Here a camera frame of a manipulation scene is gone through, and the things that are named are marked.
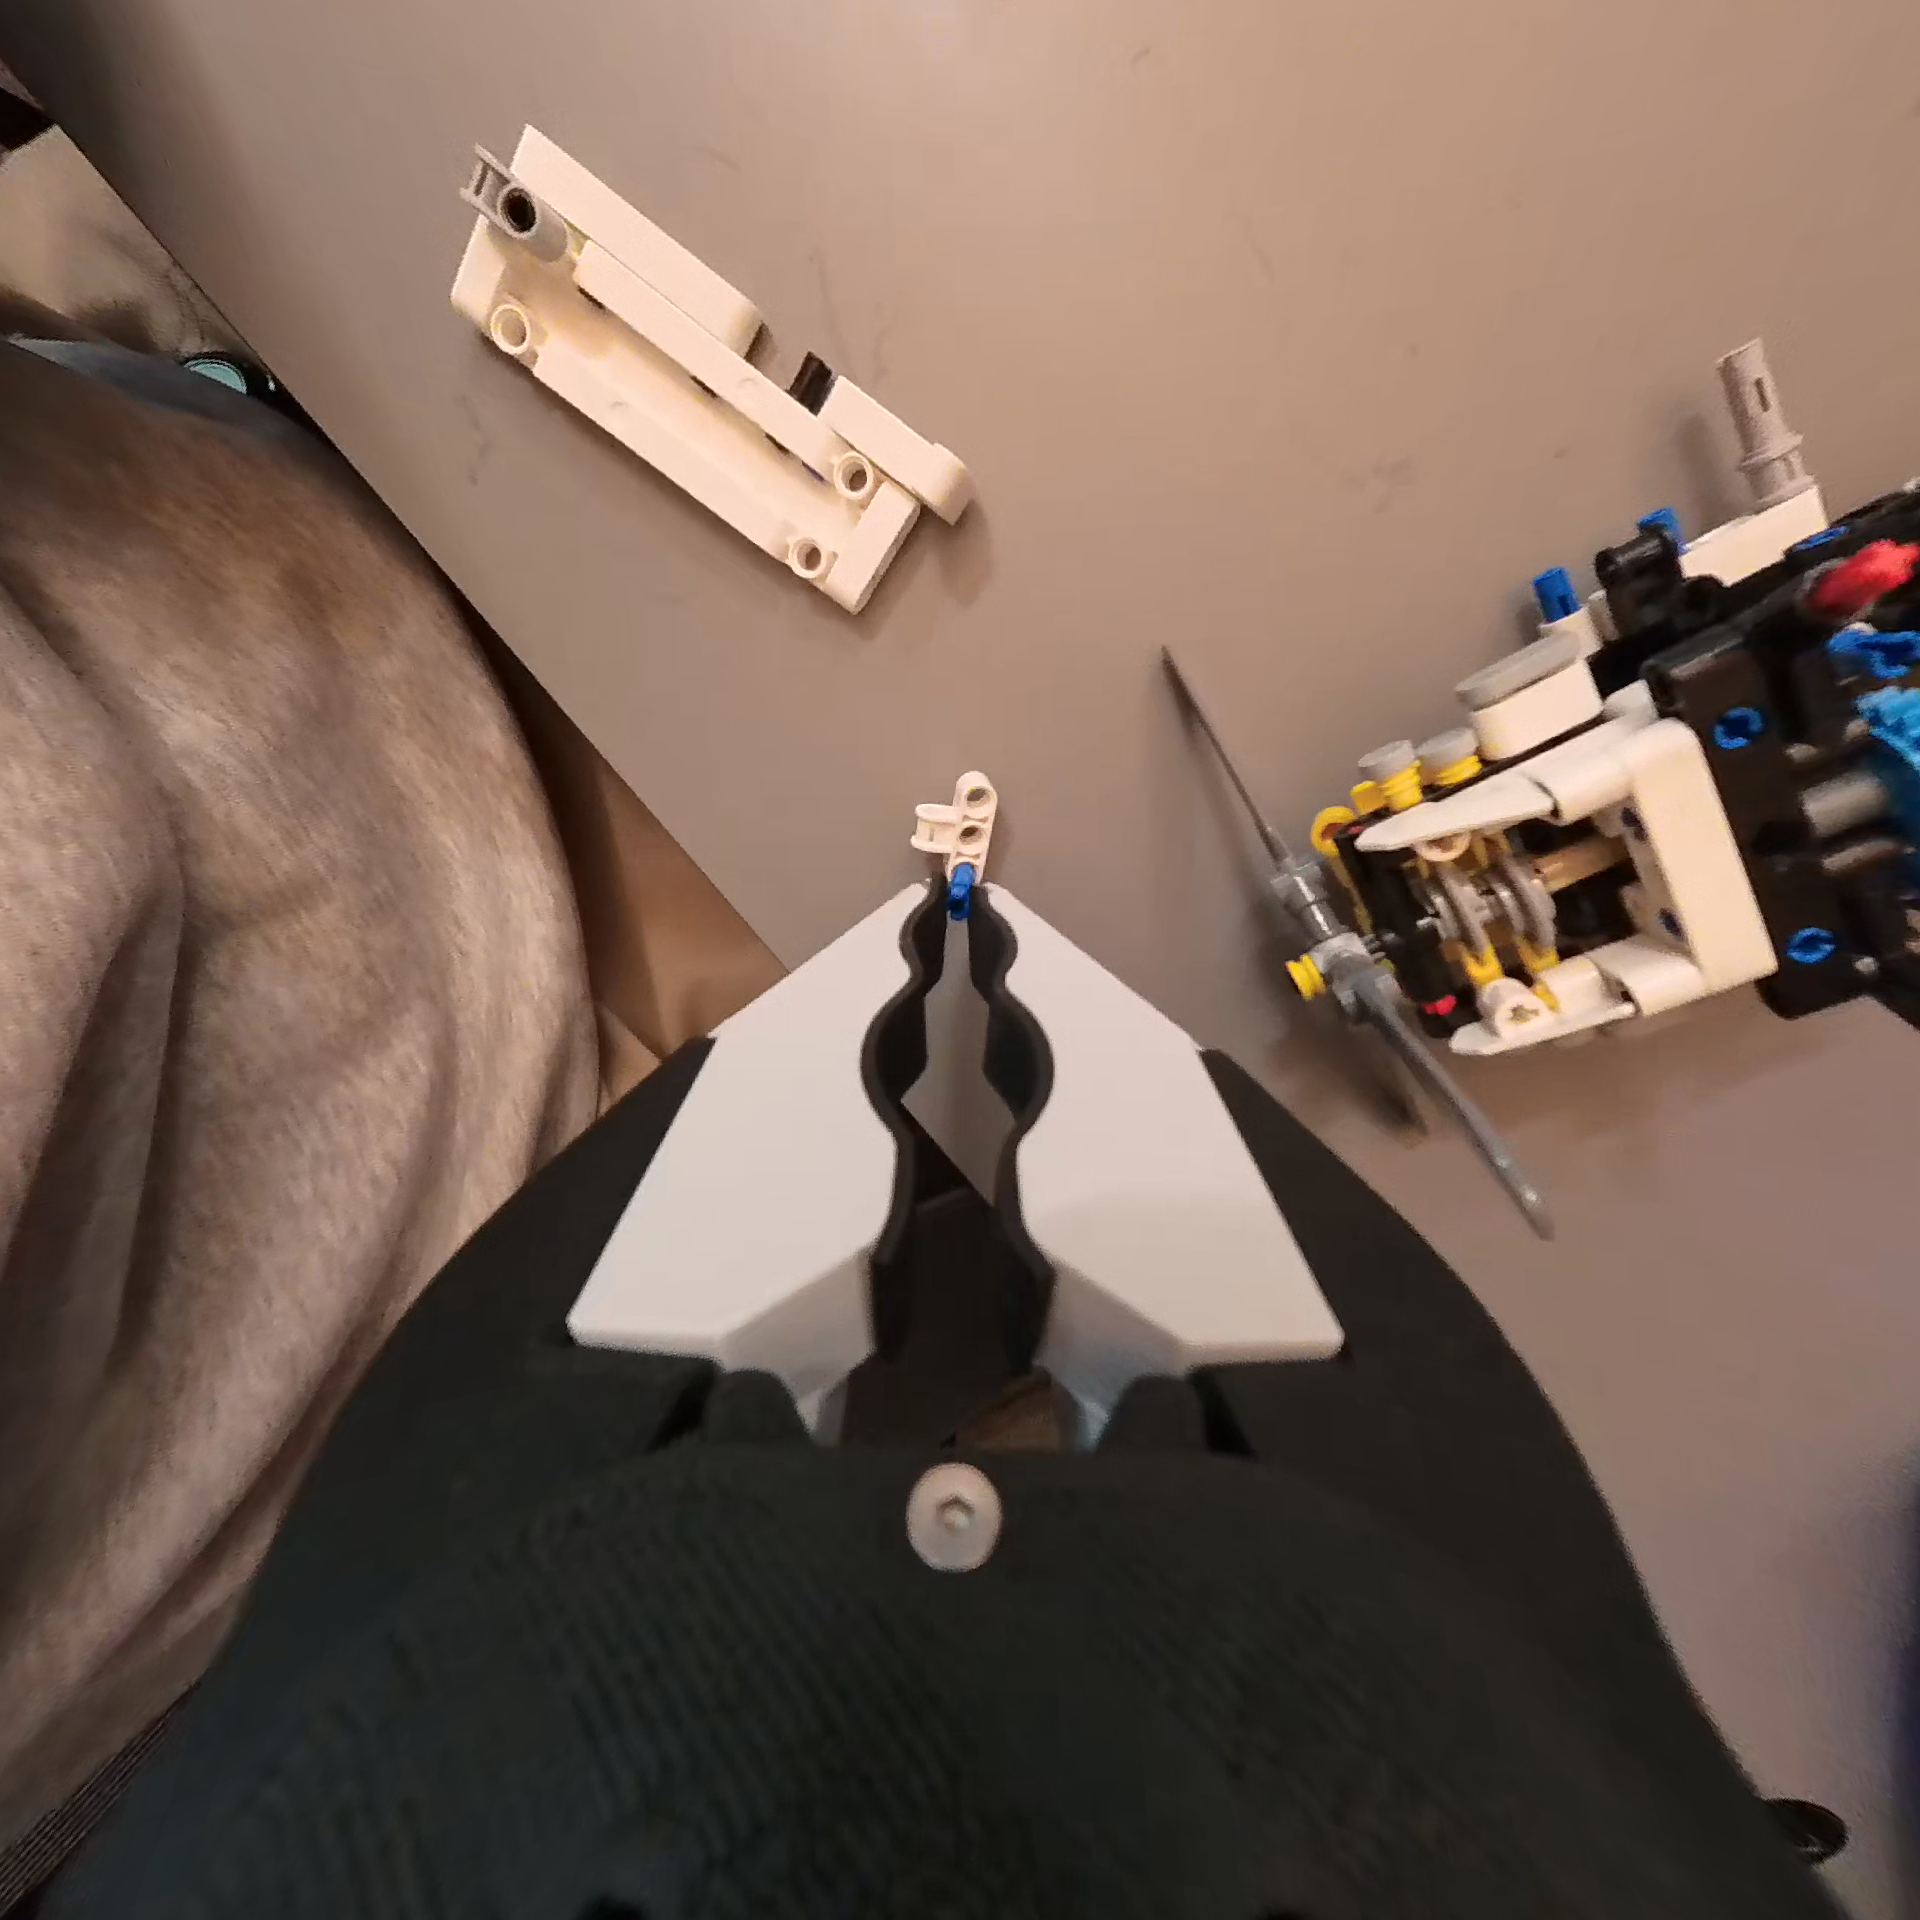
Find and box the small white lego connector beam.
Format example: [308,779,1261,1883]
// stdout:
[911,770,1000,868]

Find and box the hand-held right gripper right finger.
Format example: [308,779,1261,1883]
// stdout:
[970,882,1347,1450]

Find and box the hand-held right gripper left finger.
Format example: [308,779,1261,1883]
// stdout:
[567,882,938,1438]

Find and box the partly built lego plane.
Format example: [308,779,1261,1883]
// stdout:
[1160,344,1920,1240]

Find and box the white lego panel assembly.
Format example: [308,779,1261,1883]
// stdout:
[451,123,975,617]

